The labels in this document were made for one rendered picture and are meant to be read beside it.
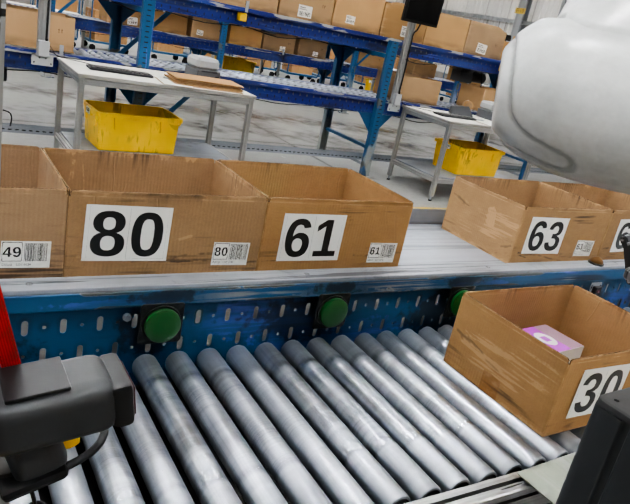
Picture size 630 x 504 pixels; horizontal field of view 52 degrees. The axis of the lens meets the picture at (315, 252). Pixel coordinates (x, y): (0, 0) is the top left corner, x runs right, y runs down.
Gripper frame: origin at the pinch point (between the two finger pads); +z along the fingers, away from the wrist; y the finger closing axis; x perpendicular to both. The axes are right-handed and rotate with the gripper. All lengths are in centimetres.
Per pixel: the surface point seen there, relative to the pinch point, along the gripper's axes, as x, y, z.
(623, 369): -4.9, 1.1, 12.7
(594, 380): -13.6, 1.2, 10.9
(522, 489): -41.5, 10.3, 13.7
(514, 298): -5.6, -28.0, 10.6
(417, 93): 307, -476, 124
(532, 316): 0.8, -28.0, 18.7
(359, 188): -19, -72, -7
